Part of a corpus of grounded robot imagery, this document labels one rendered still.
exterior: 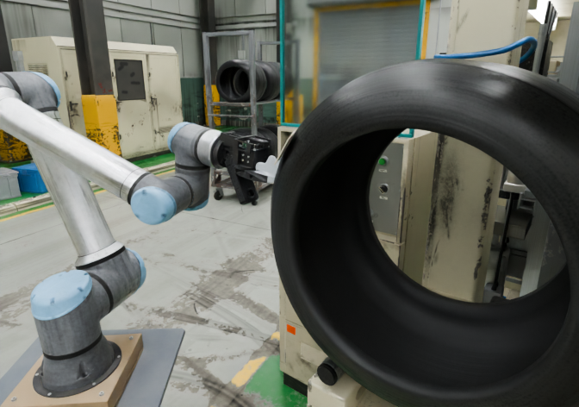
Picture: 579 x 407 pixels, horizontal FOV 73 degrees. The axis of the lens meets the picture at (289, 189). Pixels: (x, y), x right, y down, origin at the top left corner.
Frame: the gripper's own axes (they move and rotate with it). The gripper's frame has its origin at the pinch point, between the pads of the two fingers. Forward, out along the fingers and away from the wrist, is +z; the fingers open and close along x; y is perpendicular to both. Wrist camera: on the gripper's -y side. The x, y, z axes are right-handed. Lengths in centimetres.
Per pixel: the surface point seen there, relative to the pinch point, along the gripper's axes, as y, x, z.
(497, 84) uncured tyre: 25.9, -9.5, 36.9
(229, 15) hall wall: 84, 799, -832
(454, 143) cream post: 10.6, 26.8, 25.3
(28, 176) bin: -164, 123, -498
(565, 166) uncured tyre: 18, -12, 47
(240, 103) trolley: -38, 251, -253
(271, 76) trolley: -10, 306, -258
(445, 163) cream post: 5.8, 26.9, 24.5
